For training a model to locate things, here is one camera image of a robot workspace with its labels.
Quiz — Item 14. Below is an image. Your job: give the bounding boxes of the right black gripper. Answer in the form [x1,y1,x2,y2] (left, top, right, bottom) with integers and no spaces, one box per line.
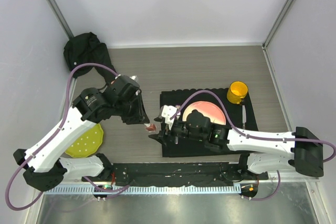
[149,118,205,146]

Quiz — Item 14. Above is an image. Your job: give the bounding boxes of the white cable duct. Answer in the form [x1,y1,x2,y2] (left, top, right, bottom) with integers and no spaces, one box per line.
[45,184,241,195]

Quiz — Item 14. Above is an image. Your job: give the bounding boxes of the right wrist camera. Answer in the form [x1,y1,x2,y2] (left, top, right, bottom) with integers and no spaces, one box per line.
[154,105,181,127]

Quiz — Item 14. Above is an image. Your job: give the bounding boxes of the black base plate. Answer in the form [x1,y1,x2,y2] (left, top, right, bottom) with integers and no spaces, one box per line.
[89,162,269,187]

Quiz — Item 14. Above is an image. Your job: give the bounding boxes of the nail polish bottle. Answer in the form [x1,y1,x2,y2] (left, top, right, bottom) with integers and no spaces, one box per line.
[145,123,156,132]

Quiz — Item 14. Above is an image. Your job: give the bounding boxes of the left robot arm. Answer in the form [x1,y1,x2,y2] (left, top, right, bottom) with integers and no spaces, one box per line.
[13,75,150,192]

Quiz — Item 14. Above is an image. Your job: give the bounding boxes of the pink cream plate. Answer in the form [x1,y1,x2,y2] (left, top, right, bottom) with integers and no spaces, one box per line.
[182,101,226,125]

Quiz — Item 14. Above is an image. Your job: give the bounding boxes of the green dotted plate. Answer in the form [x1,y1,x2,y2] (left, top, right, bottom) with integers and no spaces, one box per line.
[65,124,104,158]

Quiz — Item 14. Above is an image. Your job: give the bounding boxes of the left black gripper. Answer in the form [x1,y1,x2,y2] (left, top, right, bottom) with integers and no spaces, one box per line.
[114,92,150,125]

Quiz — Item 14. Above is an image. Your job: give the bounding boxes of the black placemat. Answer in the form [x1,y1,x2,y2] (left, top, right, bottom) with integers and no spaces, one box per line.
[160,88,258,157]

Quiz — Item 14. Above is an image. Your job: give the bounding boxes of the black sleeve cloth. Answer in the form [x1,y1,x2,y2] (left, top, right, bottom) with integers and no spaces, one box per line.
[64,33,116,71]

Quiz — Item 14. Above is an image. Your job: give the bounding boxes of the table knife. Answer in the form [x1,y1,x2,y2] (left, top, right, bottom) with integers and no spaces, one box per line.
[242,105,247,129]

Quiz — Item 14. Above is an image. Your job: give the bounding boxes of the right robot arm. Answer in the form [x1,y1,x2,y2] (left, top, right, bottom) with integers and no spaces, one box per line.
[149,110,324,179]

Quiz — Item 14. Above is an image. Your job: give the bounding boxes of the yellow mug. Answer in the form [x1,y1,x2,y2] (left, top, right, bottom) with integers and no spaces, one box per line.
[227,81,248,104]

